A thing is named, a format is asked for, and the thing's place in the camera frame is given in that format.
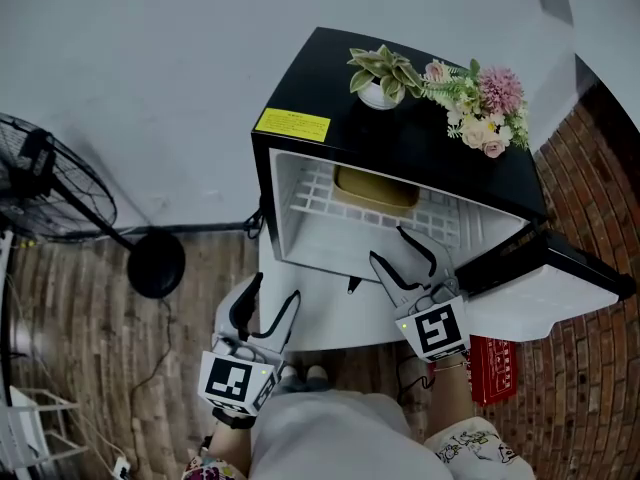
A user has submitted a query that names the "person's right shoe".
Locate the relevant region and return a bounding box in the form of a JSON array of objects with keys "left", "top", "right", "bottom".
[{"left": 305, "top": 365, "right": 329, "bottom": 393}]

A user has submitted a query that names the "colourful patterned sleeve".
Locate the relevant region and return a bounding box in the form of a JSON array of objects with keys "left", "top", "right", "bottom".
[{"left": 180, "top": 455, "right": 249, "bottom": 480}]

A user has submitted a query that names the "yellow label sticker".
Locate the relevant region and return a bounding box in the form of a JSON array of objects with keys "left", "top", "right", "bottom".
[{"left": 253, "top": 107, "right": 331, "bottom": 143}]

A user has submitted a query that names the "black standing fan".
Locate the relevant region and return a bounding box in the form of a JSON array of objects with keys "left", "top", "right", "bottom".
[{"left": 0, "top": 112, "right": 187, "bottom": 299}]

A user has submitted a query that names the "white-lined appliance door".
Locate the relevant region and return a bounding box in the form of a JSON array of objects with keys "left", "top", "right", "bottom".
[{"left": 452, "top": 227, "right": 637, "bottom": 343}]

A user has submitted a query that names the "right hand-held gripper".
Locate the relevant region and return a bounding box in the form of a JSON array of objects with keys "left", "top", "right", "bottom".
[{"left": 368, "top": 225, "right": 472, "bottom": 364}]

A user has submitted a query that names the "black floor cable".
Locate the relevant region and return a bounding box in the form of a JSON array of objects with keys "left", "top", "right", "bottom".
[{"left": 130, "top": 297, "right": 174, "bottom": 469}]

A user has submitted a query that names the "white wire shelf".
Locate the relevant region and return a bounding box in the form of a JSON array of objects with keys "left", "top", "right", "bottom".
[{"left": 292, "top": 160, "right": 464, "bottom": 249}]

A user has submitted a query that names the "person's left forearm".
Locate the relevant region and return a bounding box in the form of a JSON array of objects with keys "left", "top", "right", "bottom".
[{"left": 207, "top": 420, "right": 256, "bottom": 474}]

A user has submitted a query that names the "small potted plant white pot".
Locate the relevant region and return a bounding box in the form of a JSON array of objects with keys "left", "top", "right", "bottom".
[{"left": 347, "top": 44, "right": 426, "bottom": 112}]

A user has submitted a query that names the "white cartoon print sleeve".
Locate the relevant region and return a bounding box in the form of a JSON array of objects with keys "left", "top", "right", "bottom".
[{"left": 424, "top": 416, "right": 536, "bottom": 480}]

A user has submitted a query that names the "white table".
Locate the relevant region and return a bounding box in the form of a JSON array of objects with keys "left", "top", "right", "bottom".
[{"left": 258, "top": 227, "right": 471, "bottom": 354}]

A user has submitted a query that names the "black power cord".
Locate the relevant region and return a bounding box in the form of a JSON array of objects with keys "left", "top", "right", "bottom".
[{"left": 243, "top": 207, "right": 266, "bottom": 239}]

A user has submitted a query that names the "black wristband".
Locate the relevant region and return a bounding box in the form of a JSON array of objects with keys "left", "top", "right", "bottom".
[{"left": 212, "top": 406, "right": 256, "bottom": 430}]

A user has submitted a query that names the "red crate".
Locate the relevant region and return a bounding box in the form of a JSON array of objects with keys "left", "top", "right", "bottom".
[{"left": 467, "top": 335, "right": 518, "bottom": 408}]

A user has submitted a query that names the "white metal rack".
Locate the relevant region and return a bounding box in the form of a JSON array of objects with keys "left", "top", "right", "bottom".
[{"left": 0, "top": 385, "right": 91, "bottom": 474}]

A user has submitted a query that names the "person's shoe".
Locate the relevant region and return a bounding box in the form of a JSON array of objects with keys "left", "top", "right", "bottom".
[
  {"left": 305, "top": 365, "right": 329, "bottom": 393},
  {"left": 283, "top": 365, "right": 308, "bottom": 394}
]

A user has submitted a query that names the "person's grey clothing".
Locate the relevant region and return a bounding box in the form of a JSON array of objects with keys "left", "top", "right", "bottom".
[{"left": 248, "top": 377, "right": 454, "bottom": 480}]

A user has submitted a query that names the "black mini fridge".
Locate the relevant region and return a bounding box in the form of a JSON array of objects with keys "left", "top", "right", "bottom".
[{"left": 251, "top": 26, "right": 637, "bottom": 343}]

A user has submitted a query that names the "yellow tray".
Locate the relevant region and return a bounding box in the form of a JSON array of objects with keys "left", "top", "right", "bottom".
[{"left": 333, "top": 164, "right": 421, "bottom": 213}]

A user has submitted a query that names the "person's left shoe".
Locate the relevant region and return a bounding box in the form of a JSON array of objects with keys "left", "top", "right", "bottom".
[{"left": 283, "top": 365, "right": 308, "bottom": 394}]

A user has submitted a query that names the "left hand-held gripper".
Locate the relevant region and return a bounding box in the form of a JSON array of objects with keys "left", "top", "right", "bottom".
[{"left": 198, "top": 271, "right": 302, "bottom": 417}]

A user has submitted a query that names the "pink artificial flower bouquet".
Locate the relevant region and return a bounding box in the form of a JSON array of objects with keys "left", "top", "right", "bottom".
[{"left": 422, "top": 58, "right": 531, "bottom": 159}]

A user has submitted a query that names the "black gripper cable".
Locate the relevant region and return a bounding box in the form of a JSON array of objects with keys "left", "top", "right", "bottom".
[{"left": 397, "top": 367, "right": 436, "bottom": 404}]

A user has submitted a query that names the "person's right forearm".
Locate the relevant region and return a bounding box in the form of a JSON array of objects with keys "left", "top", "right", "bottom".
[{"left": 423, "top": 360, "right": 474, "bottom": 444}]

